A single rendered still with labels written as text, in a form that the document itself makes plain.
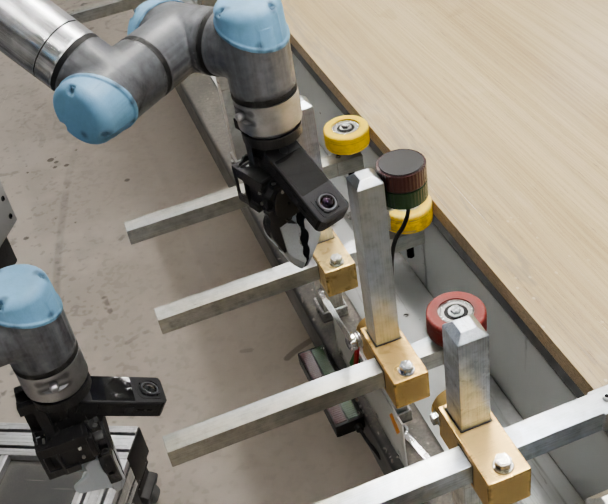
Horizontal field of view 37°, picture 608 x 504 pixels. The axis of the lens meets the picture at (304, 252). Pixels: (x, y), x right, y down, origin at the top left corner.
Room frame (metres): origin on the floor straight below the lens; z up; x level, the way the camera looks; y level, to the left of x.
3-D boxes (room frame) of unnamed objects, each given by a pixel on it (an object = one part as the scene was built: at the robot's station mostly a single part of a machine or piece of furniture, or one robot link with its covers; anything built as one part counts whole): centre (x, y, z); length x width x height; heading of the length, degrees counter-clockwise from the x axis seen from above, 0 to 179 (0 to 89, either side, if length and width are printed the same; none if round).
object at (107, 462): (0.73, 0.28, 0.91); 0.05 x 0.02 x 0.09; 13
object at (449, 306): (0.86, -0.18, 0.85); 0.08 x 0.08 x 0.11
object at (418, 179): (0.89, -0.13, 1.13); 0.06 x 0.06 x 0.02
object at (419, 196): (0.89, -0.13, 1.10); 0.06 x 0.06 x 0.02
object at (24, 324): (0.74, 0.31, 1.13); 0.09 x 0.08 x 0.11; 103
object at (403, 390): (0.86, -0.09, 0.85); 0.13 x 0.06 x 0.05; 13
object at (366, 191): (0.88, -0.09, 0.90); 0.03 x 0.03 x 0.48; 13
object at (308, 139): (1.12, -0.03, 0.87); 0.03 x 0.03 x 0.48; 13
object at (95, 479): (0.73, 0.30, 0.86); 0.06 x 0.03 x 0.09; 103
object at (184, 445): (0.81, 0.01, 0.84); 0.43 x 0.03 x 0.04; 103
